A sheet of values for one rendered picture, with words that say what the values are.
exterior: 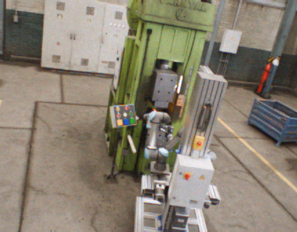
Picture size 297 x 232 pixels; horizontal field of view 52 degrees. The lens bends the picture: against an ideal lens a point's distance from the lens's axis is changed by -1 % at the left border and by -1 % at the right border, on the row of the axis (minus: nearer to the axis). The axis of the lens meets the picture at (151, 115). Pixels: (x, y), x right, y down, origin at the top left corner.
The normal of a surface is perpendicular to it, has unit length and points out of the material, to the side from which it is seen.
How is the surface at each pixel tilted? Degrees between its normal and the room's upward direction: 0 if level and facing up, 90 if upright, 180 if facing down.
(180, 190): 91
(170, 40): 90
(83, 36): 90
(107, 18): 90
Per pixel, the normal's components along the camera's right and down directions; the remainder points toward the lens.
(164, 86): 0.23, 0.40
